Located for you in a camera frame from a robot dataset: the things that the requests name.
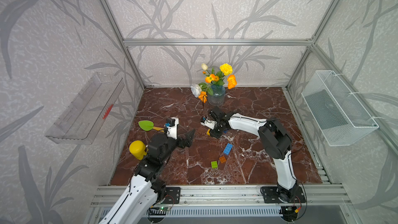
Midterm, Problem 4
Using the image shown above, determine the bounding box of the yellow plastic jar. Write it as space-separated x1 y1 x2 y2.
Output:
129 140 147 160

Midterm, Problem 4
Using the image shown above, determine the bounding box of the red pen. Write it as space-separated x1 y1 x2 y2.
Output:
103 104 113 120

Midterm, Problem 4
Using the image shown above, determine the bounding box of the green toy shovel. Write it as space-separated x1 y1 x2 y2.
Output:
138 120 164 132

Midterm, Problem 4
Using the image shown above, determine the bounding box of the green small lego brick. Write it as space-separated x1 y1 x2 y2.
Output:
211 161 218 169

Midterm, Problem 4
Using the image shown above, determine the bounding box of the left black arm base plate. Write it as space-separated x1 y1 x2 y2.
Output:
157 187 181 204

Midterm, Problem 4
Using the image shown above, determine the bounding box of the transparent plastic wall shelf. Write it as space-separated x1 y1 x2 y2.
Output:
45 72 125 145

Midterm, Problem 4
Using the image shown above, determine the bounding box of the aluminium frame crossbar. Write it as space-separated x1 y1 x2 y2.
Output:
123 39 312 47

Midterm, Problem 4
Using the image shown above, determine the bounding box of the orange small lego brick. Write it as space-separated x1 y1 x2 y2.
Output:
219 156 227 163

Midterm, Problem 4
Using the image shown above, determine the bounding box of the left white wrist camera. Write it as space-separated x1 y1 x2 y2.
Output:
164 117 179 140

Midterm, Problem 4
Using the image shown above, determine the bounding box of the white wire mesh basket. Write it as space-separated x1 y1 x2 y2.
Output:
302 70 379 146

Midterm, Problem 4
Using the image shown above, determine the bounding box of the artificial flower bouquet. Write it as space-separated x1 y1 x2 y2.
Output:
190 63 237 104

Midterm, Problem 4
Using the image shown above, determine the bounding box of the blue glass vase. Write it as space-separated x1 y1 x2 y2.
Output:
208 85 226 106

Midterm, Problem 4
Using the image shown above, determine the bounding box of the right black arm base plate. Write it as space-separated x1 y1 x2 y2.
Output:
260 186 307 204

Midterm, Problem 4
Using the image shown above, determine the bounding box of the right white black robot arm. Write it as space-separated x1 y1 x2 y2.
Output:
201 107 299 203

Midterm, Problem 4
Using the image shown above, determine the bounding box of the aluminium front rail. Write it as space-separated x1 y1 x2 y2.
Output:
90 184 351 207

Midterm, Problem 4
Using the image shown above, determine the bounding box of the right circuit board with wires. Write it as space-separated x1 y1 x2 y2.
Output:
279 206 301 223

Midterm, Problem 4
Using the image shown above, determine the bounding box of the left green circuit board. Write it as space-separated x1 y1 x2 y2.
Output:
148 205 173 216

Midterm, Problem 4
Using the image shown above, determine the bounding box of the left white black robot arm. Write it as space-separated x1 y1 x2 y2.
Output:
100 127 195 224

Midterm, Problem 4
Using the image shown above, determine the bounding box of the light blue long lego brick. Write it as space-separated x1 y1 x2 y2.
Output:
223 143 233 156

